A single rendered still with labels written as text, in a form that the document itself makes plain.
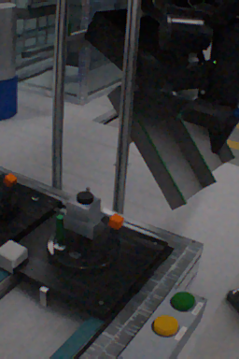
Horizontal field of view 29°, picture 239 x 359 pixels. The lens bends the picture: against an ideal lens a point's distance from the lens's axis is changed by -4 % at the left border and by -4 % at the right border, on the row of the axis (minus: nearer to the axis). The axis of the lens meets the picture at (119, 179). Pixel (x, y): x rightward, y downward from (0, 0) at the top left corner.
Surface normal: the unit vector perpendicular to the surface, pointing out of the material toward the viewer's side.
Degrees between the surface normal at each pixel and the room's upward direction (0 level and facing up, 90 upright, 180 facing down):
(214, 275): 0
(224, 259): 0
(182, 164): 45
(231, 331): 0
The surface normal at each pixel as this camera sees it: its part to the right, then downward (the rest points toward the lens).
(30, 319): 0.07, -0.87
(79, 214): -0.50, 0.40
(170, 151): 0.59, -0.35
